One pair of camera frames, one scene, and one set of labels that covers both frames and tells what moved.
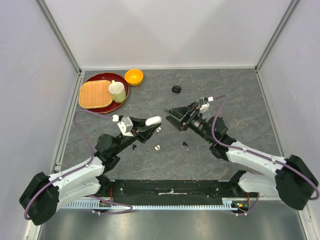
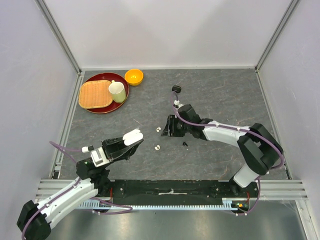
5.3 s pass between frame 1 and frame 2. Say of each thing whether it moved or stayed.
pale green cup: stayed
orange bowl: stayed
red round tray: stayed
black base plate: stayed
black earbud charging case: stayed
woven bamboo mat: stayed
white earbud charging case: moved
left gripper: moved
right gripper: moved
